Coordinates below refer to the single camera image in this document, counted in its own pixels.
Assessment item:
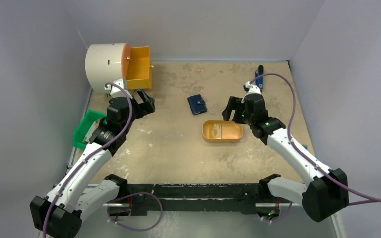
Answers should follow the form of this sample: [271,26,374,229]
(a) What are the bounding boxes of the blue leather card holder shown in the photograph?
[187,94,207,115]

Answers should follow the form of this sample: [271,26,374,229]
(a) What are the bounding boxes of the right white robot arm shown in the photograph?
[222,94,349,222]

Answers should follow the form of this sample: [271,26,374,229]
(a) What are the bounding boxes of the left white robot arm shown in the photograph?
[30,89,155,238]

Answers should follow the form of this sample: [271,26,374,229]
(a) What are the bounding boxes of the beige credit card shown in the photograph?
[208,122,222,139]

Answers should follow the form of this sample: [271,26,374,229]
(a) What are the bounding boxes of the tan oval plastic tray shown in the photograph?
[202,120,244,143]

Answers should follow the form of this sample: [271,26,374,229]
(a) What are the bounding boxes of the blue black utility tool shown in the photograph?
[255,65,264,92]

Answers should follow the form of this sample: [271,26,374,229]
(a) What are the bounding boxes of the sticks in green bin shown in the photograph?
[83,119,100,143]

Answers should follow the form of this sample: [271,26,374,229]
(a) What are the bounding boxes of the orange plastic drawer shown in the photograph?
[126,46,153,90]

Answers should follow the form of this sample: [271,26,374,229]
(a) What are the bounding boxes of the green plastic bin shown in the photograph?
[73,110,106,150]

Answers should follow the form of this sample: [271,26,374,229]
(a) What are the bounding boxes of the white cylindrical drawer cabinet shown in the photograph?
[85,43,131,94]

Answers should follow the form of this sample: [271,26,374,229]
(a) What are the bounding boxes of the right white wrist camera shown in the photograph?
[243,81,261,98]

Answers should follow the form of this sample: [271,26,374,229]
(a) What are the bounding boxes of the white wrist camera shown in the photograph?
[243,81,261,98]
[107,78,133,99]

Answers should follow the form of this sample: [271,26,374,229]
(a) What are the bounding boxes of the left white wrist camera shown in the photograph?
[107,78,133,99]

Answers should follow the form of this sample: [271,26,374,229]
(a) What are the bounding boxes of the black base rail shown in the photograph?
[96,182,293,218]

